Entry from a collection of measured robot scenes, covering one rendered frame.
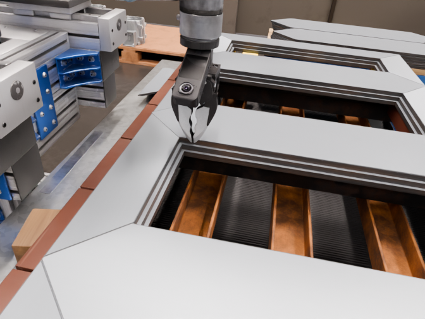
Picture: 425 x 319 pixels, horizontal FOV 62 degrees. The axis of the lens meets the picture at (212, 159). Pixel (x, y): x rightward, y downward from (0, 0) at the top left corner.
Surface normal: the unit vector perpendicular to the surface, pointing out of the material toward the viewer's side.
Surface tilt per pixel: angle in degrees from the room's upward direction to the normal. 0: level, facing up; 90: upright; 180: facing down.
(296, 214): 0
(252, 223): 0
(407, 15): 90
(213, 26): 90
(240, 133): 0
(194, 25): 89
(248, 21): 90
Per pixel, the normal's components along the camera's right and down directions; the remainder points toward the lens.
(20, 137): 0.99, 0.14
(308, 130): 0.07, -0.83
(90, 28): -0.14, 0.54
